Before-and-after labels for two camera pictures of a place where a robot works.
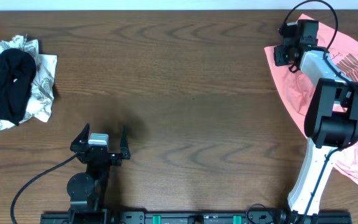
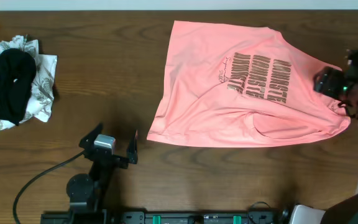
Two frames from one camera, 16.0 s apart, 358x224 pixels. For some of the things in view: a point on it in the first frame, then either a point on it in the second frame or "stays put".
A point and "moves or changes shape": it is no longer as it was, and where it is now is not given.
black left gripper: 101,154 -> 110,159
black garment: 5,83 stays put
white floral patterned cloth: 40,101 stays put
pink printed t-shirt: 297,92 moves or changes shape
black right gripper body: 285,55 -> 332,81
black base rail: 197,218 stays put
